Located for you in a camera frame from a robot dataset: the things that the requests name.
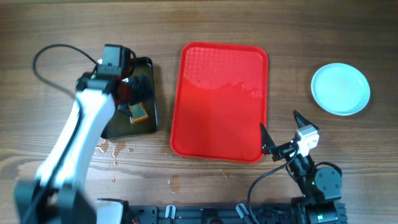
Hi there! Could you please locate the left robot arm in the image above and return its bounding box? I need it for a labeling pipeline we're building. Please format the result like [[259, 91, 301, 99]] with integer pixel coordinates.
[[14, 66, 154, 223]]

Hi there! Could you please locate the black water tray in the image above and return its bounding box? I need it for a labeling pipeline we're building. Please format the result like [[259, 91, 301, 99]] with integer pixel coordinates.
[[101, 57, 159, 139]]

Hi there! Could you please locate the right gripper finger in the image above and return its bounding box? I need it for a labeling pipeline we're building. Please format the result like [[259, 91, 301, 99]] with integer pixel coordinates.
[[259, 123, 276, 155], [293, 110, 319, 130]]

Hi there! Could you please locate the light blue plate top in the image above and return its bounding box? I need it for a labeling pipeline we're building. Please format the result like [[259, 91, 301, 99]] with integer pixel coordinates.
[[310, 63, 371, 116]]

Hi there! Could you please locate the orange green sponge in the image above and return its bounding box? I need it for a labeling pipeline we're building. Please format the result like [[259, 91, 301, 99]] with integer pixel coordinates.
[[129, 102, 149, 123]]

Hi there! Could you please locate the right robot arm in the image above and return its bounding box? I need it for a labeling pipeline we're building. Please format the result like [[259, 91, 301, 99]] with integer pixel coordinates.
[[260, 111, 348, 223]]

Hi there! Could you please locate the red plastic tray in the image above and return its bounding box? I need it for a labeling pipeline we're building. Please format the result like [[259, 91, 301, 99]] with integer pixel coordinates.
[[170, 42, 269, 163]]

